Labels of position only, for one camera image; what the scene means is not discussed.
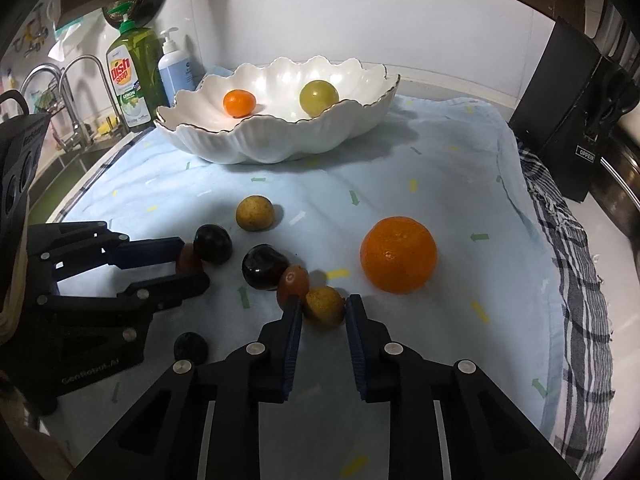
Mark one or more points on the curved chrome faucet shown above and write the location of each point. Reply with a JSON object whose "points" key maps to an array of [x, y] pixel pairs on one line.
{"points": [[92, 91]]}

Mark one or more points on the black knife block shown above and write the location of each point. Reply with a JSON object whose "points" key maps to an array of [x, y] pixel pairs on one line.
{"points": [[571, 104]]}

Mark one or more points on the steel sink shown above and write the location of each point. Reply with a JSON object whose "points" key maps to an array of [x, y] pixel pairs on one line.
{"points": [[53, 184]]}

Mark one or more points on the green dish soap bottle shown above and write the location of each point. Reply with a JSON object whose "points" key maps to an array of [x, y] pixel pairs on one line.
{"points": [[132, 62]]}

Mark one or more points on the green round fruit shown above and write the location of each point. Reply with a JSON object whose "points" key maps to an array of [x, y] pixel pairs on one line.
{"points": [[317, 96]]}

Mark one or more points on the tan longan fruit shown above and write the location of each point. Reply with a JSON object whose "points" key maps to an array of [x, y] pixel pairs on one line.
{"points": [[325, 307], [254, 213]]}

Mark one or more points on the large orange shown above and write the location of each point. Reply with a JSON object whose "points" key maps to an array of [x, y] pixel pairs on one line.
{"points": [[398, 255]]}

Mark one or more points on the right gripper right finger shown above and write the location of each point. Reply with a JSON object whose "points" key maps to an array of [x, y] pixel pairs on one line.
{"points": [[446, 421]]}

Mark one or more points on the blue pump soap bottle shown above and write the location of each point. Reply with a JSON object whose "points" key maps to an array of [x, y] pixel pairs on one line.
{"points": [[174, 66]]}

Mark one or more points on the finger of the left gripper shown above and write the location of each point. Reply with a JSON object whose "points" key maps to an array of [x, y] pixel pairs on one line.
{"points": [[150, 299], [62, 250]]}

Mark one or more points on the checkered dish cloth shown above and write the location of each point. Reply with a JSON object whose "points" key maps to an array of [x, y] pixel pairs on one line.
{"points": [[586, 389]]}

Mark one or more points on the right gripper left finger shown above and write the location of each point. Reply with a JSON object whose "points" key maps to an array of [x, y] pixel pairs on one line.
{"points": [[203, 421]]}

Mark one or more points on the light blue towel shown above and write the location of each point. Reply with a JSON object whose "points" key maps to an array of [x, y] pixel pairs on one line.
{"points": [[451, 165]]}

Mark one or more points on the yellow sponge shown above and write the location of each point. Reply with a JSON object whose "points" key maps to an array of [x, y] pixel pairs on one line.
{"points": [[106, 126]]}

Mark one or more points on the small orange mandarin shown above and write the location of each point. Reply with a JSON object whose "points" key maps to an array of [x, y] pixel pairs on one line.
{"points": [[239, 103]]}

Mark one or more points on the white scalloped bowl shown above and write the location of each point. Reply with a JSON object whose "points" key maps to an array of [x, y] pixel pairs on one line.
{"points": [[279, 129]]}

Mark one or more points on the tall chrome faucet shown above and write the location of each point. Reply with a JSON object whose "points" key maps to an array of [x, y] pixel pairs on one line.
{"points": [[79, 135]]}

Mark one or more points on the wire sink basket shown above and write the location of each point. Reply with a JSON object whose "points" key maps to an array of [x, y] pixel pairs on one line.
{"points": [[49, 101]]}

